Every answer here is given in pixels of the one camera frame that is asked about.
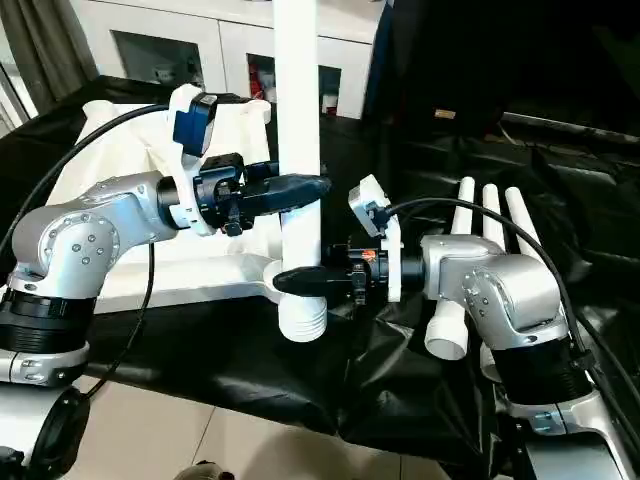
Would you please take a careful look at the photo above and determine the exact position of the white plastic table leg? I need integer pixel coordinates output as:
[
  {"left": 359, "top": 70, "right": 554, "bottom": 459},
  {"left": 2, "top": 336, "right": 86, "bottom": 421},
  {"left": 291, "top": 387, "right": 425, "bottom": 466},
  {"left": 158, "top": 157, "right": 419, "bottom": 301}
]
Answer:
[
  {"left": 424, "top": 177, "right": 477, "bottom": 362},
  {"left": 482, "top": 183, "right": 503, "bottom": 243},
  {"left": 270, "top": 0, "right": 331, "bottom": 344},
  {"left": 503, "top": 186, "right": 549, "bottom": 266}
]

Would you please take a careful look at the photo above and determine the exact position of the white plastic table top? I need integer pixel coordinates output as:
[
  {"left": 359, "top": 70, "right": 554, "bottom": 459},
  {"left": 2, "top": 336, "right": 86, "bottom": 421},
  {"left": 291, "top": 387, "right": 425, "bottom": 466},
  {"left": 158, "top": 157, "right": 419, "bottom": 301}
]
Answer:
[{"left": 45, "top": 97, "right": 301, "bottom": 314}]

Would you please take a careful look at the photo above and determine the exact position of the white glass-door cabinet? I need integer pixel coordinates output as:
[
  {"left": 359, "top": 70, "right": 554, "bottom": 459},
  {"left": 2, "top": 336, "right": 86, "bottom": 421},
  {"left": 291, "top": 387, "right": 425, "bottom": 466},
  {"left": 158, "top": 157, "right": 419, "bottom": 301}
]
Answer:
[{"left": 68, "top": 0, "right": 386, "bottom": 121}]

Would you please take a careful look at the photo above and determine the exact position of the black work mat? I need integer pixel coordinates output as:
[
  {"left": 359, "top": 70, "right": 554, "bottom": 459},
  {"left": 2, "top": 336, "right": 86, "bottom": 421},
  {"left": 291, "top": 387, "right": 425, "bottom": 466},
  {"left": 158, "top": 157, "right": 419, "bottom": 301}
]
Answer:
[{"left": 0, "top": 75, "right": 640, "bottom": 461}]

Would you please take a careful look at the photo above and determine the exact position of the grey curtain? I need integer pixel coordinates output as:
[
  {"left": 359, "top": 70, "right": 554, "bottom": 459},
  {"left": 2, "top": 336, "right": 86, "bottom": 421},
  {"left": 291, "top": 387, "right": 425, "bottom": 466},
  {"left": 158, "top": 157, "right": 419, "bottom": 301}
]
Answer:
[{"left": 0, "top": 0, "right": 101, "bottom": 126}]

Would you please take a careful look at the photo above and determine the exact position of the black backdrop cloth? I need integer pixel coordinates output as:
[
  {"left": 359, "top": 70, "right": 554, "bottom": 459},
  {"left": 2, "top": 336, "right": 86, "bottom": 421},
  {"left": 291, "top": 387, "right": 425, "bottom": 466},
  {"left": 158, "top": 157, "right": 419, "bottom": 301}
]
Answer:
[{"left": 365, "top": 0, "right": 640, "bottom": 151}]

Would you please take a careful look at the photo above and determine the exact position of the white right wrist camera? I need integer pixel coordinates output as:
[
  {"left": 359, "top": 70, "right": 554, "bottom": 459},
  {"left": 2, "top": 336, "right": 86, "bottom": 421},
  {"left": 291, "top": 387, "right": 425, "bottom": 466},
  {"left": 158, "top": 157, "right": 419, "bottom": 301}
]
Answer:
[{"left": 347, "top": 174, "right": 405, "bottom": 301}]

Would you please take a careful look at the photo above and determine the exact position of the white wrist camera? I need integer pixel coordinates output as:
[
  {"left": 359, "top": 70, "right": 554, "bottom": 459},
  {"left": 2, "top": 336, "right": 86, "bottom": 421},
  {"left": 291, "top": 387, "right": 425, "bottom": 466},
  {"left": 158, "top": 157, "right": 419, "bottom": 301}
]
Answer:
[
  {"left": 167, "top": 84, "right": 221, "bottom": 238},
  {"left": 347, "top": 174, "right": 405, "bottom": 301}
]

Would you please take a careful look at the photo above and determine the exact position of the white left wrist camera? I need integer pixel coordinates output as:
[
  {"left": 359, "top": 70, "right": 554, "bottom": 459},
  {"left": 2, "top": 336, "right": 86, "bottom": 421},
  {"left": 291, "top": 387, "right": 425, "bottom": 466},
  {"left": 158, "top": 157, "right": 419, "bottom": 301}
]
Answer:
[{"left": 167, "top": 84, "right": 221, "bottom": 238}]

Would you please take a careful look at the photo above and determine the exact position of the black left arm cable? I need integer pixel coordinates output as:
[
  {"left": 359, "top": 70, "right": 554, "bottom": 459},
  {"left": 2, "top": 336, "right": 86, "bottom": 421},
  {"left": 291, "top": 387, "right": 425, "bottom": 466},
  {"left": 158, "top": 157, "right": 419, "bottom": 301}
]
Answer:
[{"left": 0, "top": 103, "right": 191, "bottom": 261}]

